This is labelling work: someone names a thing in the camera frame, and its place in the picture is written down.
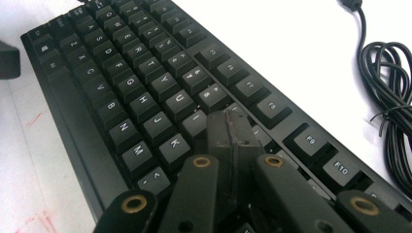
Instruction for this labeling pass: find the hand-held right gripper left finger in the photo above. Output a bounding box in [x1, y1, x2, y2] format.
[206, 109, 237, 215]

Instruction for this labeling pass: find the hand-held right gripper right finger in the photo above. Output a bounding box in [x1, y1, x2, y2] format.
[230, 108, 266, 208]

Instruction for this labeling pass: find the black computer keyboard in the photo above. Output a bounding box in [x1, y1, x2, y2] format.
[19, 0, 412, 225]

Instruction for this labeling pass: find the white board table cover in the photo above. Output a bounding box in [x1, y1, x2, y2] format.
[0, 0, 412, 233]

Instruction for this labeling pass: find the black keyboard cable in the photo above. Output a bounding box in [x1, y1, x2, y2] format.
[337, 0, 412, 199]

